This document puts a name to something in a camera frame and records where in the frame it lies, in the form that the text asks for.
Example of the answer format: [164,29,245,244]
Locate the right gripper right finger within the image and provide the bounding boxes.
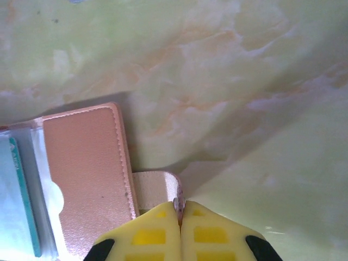
[181,200,285,261]

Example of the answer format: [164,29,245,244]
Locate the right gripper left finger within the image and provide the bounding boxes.
[86,201,182,261]

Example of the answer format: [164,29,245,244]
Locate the pink leather card holder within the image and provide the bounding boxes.
[0,102,188,261]

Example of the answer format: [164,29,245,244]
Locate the teal credit card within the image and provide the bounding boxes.
[0,135,43,258]

